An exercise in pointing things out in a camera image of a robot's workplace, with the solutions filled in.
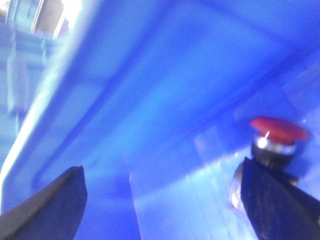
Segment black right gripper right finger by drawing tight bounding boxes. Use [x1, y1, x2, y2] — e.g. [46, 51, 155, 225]
[241, 158, 320, 240]

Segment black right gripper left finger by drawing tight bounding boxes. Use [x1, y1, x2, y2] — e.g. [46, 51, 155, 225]
[0, 166, 88, 240]

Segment red emergency stop button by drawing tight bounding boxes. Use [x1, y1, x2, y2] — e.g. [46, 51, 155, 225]
[249, 116, 309, 186]

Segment large blue crate left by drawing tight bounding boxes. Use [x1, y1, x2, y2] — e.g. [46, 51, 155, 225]
[0, 0, 320, 240]

